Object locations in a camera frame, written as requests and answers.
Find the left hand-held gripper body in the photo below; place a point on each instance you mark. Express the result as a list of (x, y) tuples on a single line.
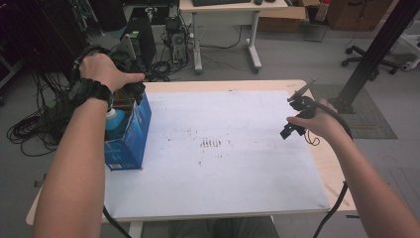
[(133, 87)]

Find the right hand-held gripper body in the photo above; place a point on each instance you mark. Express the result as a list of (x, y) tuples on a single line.
[(305, 105)]

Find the blue carton box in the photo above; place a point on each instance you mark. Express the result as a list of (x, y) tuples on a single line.
[(130, 145)]

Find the person's right hand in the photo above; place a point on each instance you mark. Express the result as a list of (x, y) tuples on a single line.
[(325, 124)]

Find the person's left hand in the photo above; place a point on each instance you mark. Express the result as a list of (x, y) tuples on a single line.
[(100, 71)]

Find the blue bottle with white cap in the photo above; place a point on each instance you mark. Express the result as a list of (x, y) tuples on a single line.
[(115, 124)]

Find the black wristwatch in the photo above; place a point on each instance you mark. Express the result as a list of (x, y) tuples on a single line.
[(87, 91)]

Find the black computer case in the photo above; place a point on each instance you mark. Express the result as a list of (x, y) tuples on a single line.
[(142, 36)]

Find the grey computer tower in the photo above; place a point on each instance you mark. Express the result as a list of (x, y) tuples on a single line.
[(178, 43)]

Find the white table mat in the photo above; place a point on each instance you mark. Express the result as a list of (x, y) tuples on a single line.
[(231, 165)]

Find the grey floor mat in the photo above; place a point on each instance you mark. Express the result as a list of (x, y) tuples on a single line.
[(369, 122)]

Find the black office chair base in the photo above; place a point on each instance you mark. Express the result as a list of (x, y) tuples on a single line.
[(363, 59)]

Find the flat cardboard box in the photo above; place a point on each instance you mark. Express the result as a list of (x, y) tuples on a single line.
[(284, 20)]

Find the brown cabinet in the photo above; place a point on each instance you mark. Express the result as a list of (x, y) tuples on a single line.
[(356, 15)]

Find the black cabinet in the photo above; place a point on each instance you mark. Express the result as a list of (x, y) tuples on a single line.
[(36, 33)]

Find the white office desk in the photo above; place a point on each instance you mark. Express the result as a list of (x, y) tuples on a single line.
[(231, 13)]

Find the black keyboard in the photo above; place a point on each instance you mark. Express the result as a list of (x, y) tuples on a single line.
[(221, 2)]

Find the black metal post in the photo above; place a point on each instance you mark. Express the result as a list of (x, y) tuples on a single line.
[(379, 46)]

